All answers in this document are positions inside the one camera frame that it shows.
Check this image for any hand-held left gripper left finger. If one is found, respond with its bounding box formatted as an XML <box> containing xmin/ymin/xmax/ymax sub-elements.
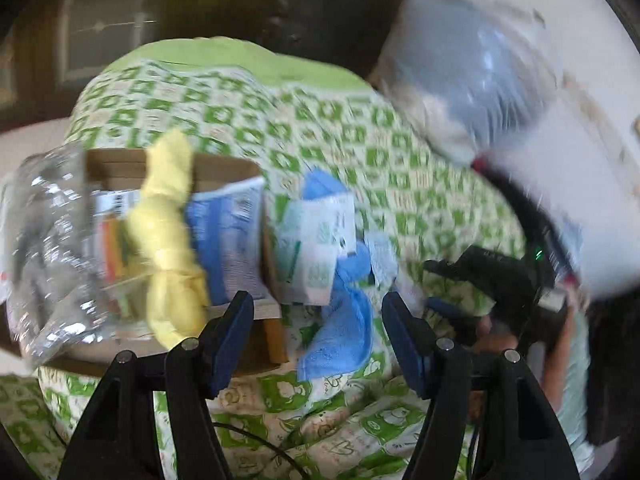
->
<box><xmin>57</xmin><ymin>290</ymin><xmax>256</xmax><ymax>480</ymax></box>

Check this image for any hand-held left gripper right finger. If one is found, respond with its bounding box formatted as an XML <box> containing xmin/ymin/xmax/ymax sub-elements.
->
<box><xmin>381</xmin><ymin>291</ymin><xmax>583</xmax><ymax>480</ymax></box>

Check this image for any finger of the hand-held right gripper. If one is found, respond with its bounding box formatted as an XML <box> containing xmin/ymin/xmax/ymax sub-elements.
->
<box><xmin>424</xmin><ymin>257</ymin><xmax>481</xmax><ymax>296</ymax></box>
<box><xmin>425</xmin><ymin>297</ymin><xmax>488</xmax><ymax>343</ymax></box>

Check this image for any blue cloth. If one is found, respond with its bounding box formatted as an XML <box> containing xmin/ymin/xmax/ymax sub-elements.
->
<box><xmin>295</xmin><ymin>169</ymin><xmax>376</xmax><ymax>382</ymax></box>

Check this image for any small pale blue packet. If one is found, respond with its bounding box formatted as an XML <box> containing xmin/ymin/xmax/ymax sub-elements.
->
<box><xmin>365</xmin><ymin>230</ymin><xmax>402</xmax><ymax>287</ymax></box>

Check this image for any blue label wipes packet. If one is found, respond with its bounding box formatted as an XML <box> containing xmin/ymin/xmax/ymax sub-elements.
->
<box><xmin>185</xmin><ymin>177</ymin><xmax>272</xmax><ymax>307</ymax></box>

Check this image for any yellow cloth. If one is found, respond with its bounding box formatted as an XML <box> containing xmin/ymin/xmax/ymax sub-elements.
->
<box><xmin>125</xmin><ymin>129</ymin><xmax>212</xmax><ymax>350</ymax></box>

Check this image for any white green packet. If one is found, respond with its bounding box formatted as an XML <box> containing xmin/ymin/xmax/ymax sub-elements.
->
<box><xmin>272</xmin><ymin>192</ymin><xmax>357</xmax><ymax>307</ymax></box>

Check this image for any cardboard box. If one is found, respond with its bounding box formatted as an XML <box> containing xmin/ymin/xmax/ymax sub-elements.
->
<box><xmin>50</xmin><ymin>147</ymin><xmax>292</xmax><ymax>377</ymax></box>

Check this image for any clear plastic bag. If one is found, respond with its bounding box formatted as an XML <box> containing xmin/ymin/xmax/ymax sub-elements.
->
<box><xmin>0</xmin><ymin>147</ymin><xmax>151</xmax><ymax>370</ymax></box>

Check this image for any person's right forearm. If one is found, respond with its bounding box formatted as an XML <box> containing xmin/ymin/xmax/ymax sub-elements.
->
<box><xmin>540</xmin><ymin>305</ymin><xmax>597</xmax><ymax>476</ymax></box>

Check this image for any person's right hand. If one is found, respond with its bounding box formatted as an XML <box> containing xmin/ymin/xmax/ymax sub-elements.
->
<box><xmin>475</xmin><ymin>317</ymin><xmax>523</xmax><ymax>361</ymax></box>

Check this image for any green white printed blanket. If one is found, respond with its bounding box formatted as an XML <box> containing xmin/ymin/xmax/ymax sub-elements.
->
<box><xmin>0</xmin><ymin>37</ymin><xmax>531</xmax><ymax>480</ymax></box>

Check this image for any large clear bag of clothes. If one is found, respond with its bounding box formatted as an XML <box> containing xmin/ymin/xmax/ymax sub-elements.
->
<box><xmin>370</xmin><ymin>0</ymin><xmax>557</xmax><ymax>167</ymax></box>

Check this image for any wooden glass door cabinet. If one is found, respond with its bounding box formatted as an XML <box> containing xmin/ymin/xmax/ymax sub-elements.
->
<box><xmin>0</xmin><ymin>0</ymin><xmax>211</xmax><ymax>128</ymax></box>

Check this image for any black cable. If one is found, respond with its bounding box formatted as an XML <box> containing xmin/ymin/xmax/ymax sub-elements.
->
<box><xmin>212</xmin><ymin>422</ymin><xmax>315</xmax><ymax>480</ymax></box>

